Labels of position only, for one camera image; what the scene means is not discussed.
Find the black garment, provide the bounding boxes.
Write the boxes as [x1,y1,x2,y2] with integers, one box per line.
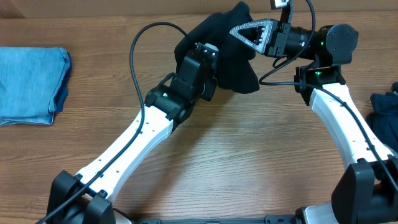
[174,1,259,94]

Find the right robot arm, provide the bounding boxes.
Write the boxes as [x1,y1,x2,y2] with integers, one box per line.
[230,19,397,223]

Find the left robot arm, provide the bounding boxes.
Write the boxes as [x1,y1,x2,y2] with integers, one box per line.
[40,43,218,224]

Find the dark navy garment pile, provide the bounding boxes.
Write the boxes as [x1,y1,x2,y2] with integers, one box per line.
[366,82,397,152]

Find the folded light blue jeans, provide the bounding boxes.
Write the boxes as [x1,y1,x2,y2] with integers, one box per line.
[1,47,72,126]

